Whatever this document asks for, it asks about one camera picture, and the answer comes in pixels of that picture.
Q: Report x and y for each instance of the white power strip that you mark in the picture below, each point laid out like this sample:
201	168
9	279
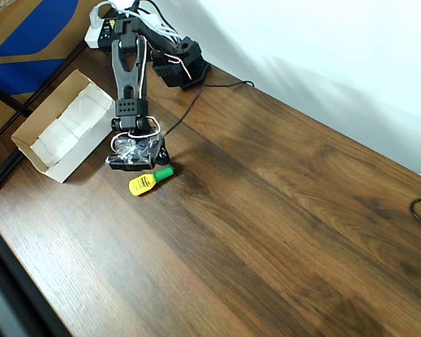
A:
91	36

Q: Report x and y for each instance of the black metal rail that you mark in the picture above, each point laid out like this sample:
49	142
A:
0	177

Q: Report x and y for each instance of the yellow bottle with green cap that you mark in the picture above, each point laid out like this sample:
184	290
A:
142	184

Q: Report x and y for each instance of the black power adapter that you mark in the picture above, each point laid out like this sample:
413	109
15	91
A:
107	29

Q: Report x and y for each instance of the white cardboard box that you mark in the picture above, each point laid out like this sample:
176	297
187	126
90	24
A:
80	154

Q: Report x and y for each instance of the large brown blue cardboard box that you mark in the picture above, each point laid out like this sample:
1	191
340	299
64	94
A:
24	28

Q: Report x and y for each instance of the plastic-wrapped camera on gripper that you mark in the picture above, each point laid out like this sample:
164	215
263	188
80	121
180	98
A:
133	154

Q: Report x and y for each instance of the white foam padding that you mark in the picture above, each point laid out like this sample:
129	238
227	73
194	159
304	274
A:
66	128

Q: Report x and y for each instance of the black metal pole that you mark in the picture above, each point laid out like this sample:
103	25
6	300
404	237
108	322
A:
10	100

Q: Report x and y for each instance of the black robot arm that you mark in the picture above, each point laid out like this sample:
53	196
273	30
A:
128	77

